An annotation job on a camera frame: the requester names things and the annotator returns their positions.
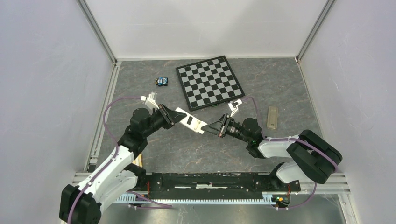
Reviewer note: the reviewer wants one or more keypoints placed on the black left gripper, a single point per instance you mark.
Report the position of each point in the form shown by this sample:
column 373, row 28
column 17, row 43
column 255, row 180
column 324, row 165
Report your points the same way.
column 170, row 116

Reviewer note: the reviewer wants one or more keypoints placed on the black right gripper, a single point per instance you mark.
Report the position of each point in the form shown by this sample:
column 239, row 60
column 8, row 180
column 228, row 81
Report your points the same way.
column 216, row 128

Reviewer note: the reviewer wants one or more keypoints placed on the white remote control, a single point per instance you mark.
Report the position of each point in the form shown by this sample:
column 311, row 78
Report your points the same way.
column 191, row 122

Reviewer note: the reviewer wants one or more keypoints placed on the beige remote control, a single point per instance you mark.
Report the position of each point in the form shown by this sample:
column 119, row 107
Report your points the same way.
column 272, row 118

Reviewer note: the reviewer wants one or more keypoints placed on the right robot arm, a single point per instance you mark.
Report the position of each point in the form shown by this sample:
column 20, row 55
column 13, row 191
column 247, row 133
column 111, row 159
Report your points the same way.
column 312, row 157

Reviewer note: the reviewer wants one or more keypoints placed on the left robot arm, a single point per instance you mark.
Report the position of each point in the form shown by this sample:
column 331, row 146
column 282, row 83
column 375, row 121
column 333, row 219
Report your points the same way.
column 85, row 202

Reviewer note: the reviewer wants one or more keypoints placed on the small blue owl toy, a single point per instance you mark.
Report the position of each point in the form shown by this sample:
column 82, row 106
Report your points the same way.
column 161, row 81

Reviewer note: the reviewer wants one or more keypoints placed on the black white checkerboard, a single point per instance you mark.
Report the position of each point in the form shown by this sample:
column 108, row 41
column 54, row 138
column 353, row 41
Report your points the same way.
column 209, row 82

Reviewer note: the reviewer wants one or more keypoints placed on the pink orange card box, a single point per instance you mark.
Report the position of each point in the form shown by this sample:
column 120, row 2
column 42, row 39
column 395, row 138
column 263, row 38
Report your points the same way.
column 138, row 161

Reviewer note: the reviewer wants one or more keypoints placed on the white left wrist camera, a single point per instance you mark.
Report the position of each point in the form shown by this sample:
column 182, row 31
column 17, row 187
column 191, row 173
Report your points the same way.
column 150, row 101

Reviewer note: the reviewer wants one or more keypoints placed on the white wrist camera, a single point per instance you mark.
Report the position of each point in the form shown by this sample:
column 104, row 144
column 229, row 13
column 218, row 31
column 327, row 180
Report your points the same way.
column 234, row 106
column 150, row 101

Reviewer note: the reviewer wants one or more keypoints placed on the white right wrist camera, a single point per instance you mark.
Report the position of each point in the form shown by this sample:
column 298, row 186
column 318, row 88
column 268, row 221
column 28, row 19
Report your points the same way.
column 234, row 106

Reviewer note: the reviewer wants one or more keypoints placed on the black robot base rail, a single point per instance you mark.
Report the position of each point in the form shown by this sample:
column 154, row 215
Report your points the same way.
column 200, row 186

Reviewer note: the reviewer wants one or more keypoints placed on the white cable duct strip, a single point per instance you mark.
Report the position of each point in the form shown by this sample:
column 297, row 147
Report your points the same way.
column 266, row 199

